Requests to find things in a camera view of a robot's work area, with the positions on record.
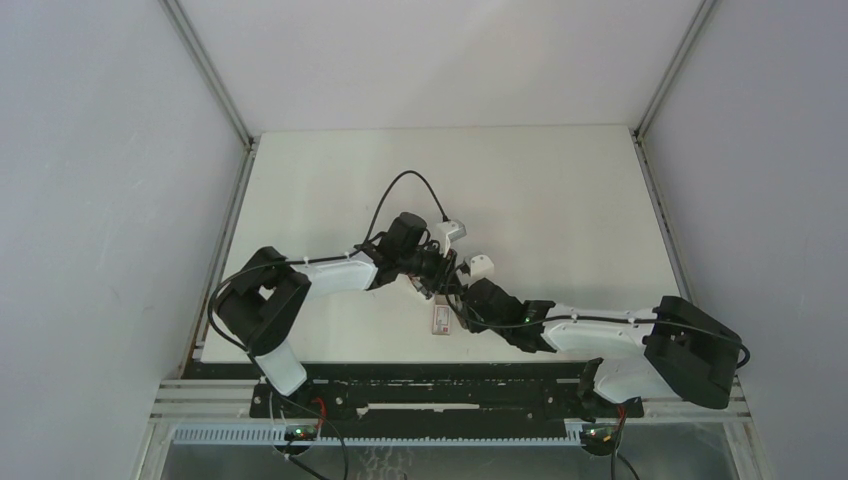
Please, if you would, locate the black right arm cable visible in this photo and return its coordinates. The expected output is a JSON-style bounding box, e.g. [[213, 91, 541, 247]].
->
[[445, 264, 752, 480]]

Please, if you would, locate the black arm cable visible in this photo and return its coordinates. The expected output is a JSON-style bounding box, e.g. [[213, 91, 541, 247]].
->
[[445, 264, 752, 480], [206, 170, 452, 356]]

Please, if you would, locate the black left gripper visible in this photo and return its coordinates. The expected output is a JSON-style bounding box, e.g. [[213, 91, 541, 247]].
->
[[398, 240, 461, 297]]

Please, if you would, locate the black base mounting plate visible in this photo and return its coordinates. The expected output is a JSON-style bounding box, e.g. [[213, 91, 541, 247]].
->
[[249, 362, 644, 440]]

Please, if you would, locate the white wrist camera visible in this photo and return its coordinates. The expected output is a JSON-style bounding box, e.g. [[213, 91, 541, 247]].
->
[[434, 219, 466, 257], [460, 254, 495, 284]]

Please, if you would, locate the red white staples box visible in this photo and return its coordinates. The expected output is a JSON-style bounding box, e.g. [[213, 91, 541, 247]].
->
[[431, 304, 453, 336]]

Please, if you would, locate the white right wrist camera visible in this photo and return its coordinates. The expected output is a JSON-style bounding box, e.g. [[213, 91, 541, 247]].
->
[[460, 254, 495, 284]]

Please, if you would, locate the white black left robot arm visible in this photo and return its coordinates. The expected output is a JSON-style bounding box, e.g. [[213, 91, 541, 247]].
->
[[207, 212, 466, 417]]

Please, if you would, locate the front aluminium rail assembly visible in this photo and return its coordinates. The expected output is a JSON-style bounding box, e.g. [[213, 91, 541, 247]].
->
[[133, 380, 773, 479]]

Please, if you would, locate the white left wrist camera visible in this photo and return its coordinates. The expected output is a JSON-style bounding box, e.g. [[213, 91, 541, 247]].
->
[[434, 219, 466, 257]]

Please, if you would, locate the aluminium frame rail left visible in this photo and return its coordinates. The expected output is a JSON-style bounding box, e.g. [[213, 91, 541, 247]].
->
[[158, 0, 260, 359]]

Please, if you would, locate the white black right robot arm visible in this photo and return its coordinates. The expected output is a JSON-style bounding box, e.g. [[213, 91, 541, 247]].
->
[[446, 279, 751, 416]]

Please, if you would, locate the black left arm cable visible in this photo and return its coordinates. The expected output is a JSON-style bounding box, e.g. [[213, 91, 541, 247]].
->
[[206, 170, 452, 356]]

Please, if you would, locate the aluminium frame rail right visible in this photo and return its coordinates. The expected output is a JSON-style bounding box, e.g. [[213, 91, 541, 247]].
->
[[630, 0, 721, 302]]

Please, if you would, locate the aluminium frame rail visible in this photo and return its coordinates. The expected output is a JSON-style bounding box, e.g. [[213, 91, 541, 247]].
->
[[158, 0, 260, 359], [630, 0, 721, 302]]

